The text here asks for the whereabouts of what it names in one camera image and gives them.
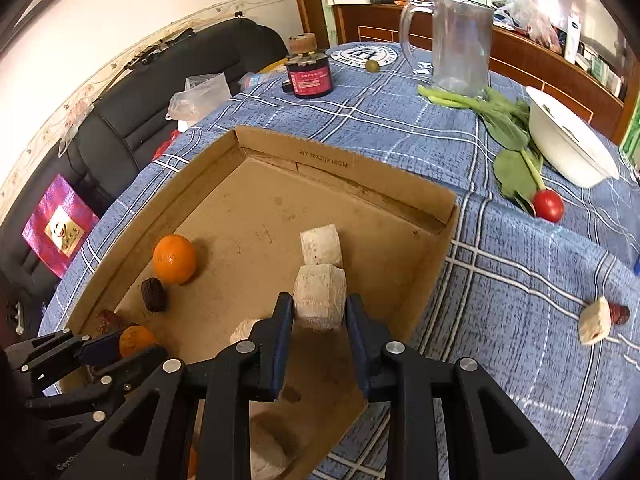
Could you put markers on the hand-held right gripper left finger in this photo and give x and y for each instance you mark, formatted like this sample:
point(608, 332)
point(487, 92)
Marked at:
point(281, 355)

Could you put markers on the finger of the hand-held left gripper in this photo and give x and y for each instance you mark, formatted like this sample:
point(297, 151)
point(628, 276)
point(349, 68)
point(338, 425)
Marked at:
point(140, 360)
point(100, 347)

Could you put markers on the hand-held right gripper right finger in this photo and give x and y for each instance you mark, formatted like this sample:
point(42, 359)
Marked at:
point(361, 360)

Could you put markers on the orange tangerine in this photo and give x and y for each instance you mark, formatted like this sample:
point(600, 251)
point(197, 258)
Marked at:
point(174, 259)
point(136, 339)
point(193, 460)

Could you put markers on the large red date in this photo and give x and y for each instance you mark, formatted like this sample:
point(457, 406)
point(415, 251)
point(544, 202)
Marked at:
point(107, 320)

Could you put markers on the white sugarcane piece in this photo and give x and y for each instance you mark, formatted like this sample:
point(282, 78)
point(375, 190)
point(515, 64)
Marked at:
point(322, 245)
point(265, 455)
point(595, 327)
point(320, 295)
point(244, 331)

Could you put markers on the dark dried date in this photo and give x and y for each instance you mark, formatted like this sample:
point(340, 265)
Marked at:
point(152, 295)

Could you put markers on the cardboard box tray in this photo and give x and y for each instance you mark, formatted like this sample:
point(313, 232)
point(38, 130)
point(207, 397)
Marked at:
point(260, 200)

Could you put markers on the pink gift bag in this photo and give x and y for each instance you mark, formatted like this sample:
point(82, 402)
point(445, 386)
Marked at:
point(57, 225)

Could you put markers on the blue plaid tablecloth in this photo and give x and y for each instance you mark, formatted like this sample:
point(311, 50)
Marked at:
point(510, 280)

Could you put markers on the red plastic bag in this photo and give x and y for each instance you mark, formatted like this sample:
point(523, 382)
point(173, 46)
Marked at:
point(165, 147)

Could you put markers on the black sofa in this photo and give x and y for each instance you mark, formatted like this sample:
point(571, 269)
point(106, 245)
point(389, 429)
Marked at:
point(130, 110)

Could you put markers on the red radish with leaves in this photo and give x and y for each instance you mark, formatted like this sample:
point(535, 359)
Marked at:
point(548, 206)

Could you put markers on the blue packet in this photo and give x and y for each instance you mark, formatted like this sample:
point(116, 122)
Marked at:
point(257, 80)

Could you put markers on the dark jar with red label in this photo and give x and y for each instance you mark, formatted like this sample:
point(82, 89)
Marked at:
point(311, 77)

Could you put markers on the green leafy vegetable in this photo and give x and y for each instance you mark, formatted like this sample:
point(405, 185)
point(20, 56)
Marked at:
point(500, 115)

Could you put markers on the green olive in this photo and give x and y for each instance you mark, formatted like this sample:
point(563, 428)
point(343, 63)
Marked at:
point(371, 66)

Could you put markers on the white bowl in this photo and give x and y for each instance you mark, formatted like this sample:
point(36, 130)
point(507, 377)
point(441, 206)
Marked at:
point(570, 150)

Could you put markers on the brown wooden cap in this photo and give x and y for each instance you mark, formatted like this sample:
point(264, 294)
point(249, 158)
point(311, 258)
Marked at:
point(302, 42)

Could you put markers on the clear plastic jar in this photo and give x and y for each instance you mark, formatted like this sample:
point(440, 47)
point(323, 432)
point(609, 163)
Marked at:
point(460, 55)

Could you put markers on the wooden sideboard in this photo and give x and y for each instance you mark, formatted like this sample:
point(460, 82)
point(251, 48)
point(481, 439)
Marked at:
point(530, 65)

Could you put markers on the large clear plastic bag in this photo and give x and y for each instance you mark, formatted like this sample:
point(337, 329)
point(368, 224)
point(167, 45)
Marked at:
point(530, 17)

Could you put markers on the white bottle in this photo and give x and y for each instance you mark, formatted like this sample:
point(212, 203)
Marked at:
point(572, 35)

